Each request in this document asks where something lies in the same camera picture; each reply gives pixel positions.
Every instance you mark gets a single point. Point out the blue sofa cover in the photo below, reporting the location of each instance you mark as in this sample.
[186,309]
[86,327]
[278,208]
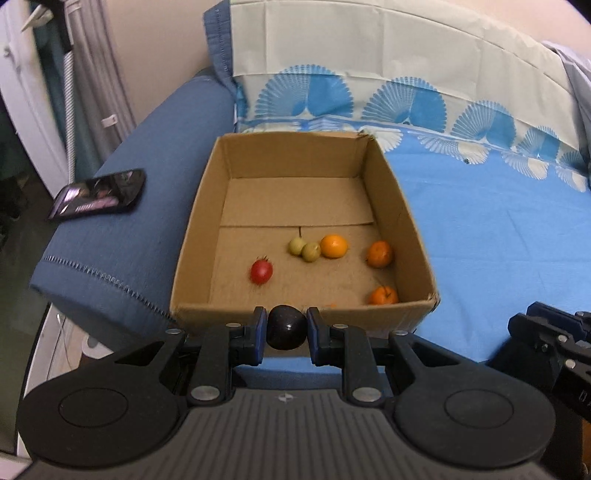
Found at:
[138,161]

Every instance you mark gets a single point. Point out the white door frame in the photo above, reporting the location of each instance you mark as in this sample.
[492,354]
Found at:
[27,92]

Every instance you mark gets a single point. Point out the fan print bed sheet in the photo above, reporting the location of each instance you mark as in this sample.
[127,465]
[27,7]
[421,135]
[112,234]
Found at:
[485,230]

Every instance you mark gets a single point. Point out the white round device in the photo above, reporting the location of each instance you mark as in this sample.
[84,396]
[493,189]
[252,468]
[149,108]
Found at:
[96,348]

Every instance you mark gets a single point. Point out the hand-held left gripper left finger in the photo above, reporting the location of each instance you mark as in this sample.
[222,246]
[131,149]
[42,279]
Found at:
[259,337]

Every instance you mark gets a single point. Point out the black smartphone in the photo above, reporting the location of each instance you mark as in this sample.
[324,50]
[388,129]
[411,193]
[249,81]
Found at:
[99,196]

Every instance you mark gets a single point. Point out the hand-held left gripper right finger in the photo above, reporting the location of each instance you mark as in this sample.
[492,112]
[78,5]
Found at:
[315,337]

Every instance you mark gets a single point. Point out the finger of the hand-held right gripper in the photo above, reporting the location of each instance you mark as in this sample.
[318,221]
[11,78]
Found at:
[556,318]

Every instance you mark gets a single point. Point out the grey cloth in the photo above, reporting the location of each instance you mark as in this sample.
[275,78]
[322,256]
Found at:
[579,78]

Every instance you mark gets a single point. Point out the red cherry tomato with stem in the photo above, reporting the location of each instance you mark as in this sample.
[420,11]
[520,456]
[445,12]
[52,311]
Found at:
[261,271]

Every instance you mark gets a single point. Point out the brown cardboard box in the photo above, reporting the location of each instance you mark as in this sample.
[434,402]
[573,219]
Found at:
[295,198]

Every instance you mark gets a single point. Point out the small yellow-green fruit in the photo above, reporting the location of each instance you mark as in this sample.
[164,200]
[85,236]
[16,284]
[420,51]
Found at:
[296,247]
[311,252]

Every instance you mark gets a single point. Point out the grey curtain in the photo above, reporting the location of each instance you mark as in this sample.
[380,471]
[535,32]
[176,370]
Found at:
[101,69]

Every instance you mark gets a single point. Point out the orange kumquat with stem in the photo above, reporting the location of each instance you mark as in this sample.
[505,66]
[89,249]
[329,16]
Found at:
[383,296]

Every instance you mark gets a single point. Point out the white curtain clip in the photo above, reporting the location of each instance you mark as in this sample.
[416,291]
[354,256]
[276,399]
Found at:
[108,121]

